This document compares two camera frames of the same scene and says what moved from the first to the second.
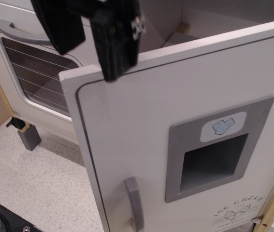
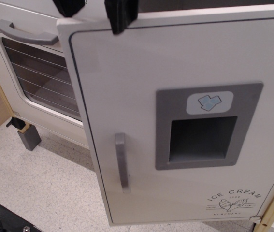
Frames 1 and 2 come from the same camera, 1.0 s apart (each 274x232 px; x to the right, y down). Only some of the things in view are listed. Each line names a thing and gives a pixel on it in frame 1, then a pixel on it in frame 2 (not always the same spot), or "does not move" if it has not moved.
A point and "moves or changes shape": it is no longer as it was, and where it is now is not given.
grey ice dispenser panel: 214,150 → 203,126
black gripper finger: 62,21 → 69,7
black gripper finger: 118,26 → 121,13
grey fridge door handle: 135,204 → 121,141
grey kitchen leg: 30,137 does not move
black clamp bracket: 16,122 does not move
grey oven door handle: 7,27 does not move
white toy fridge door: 196,137 moves or changes shape
